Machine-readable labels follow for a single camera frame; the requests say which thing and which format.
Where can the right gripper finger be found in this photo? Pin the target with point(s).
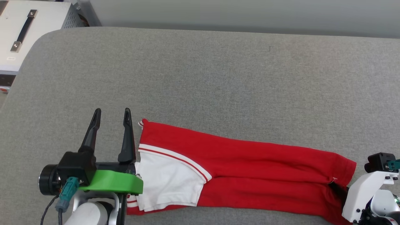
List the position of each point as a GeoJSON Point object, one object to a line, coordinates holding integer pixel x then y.
{"type": "Point", "coordinates": [339, 190]}

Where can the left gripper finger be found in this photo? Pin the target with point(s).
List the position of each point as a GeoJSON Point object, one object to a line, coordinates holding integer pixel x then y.
{"type": "Point", "coordinates": [91, 134]}
{"type": "Point", "coordinates": [127, 140]}

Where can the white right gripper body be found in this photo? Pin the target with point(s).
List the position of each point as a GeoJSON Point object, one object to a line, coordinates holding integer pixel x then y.
{"type": "Point", "coordinates": [365, 193]}

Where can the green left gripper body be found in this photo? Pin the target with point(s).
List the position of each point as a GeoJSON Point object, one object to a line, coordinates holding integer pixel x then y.
{"type": "Point", "coordinates": [115, 182]}

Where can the red white sports shirt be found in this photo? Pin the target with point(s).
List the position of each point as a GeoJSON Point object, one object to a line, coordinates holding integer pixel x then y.
{"type": "Point", "coordinates": [250, 165]}

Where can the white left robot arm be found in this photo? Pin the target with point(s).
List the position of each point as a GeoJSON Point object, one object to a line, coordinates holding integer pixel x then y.
{"type": "Point", "coordinates": [90, 212]}

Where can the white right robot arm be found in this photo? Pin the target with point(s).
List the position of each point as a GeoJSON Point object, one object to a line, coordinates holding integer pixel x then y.
{"type": "Point", "coordinates": [384, 206]}

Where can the dark device panel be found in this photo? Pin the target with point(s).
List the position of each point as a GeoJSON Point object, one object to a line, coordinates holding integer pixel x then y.
{"type": "Point", "coordinates": [6, 82]}

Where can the white metal equipment case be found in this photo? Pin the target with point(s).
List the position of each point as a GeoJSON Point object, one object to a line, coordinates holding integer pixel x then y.
{"type": "Point", "coordinates": [47, 22]}

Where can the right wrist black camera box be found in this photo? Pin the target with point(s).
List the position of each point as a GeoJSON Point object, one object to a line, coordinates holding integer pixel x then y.
{"type": "Point", "coordinates": [378, 162]}

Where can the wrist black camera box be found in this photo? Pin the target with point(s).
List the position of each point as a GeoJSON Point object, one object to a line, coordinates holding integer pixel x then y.
{"type": "Point", "coordinates": [378, 162]}
{"type": "Point", "coordinates": [76, 165]}

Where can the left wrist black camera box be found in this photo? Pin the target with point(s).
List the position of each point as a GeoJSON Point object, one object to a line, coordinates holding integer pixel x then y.
{"type": "Point", "coordinates": [76, 165]}

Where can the grey metal post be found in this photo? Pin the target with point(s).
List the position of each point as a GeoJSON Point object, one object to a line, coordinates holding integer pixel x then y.
{"type": "Point", "coordinates": [89, 12]}

